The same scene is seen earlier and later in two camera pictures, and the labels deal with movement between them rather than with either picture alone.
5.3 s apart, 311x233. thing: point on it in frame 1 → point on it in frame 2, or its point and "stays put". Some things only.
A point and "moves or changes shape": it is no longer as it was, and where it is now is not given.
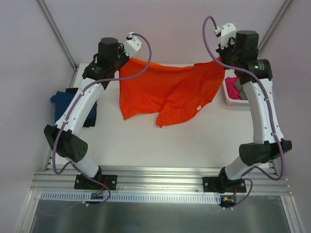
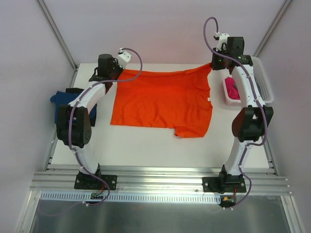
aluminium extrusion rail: (159, 180) stays put
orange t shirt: (174, 94) moves or changes shape
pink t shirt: (233, 91) stays put
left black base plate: (110, 181) stays put
